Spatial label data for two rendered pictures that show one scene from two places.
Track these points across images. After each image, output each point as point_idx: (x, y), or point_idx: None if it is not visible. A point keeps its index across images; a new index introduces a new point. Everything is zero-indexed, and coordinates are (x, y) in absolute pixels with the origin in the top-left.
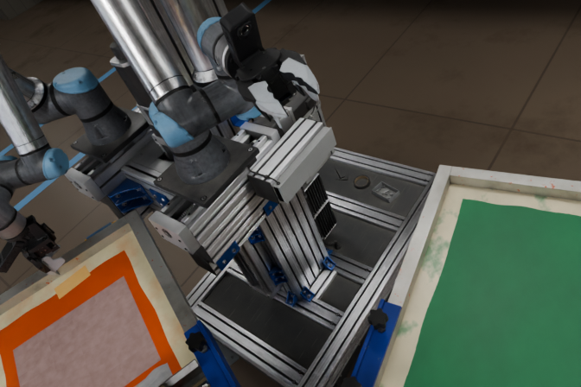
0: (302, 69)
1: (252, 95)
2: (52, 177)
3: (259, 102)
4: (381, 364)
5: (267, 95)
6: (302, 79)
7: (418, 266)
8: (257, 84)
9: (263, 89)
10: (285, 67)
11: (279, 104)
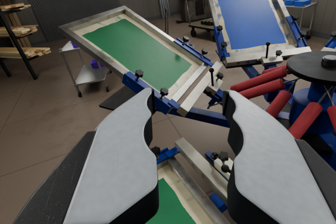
0: (118, 119)
1: (312, 167)
2: None
3: (280, 123)
4: None
5: (250, 122)
6: (148, 102)
7: None
8: (281, 209)
9: (257, 154)
10: (132, 173)
11: (229, 90)
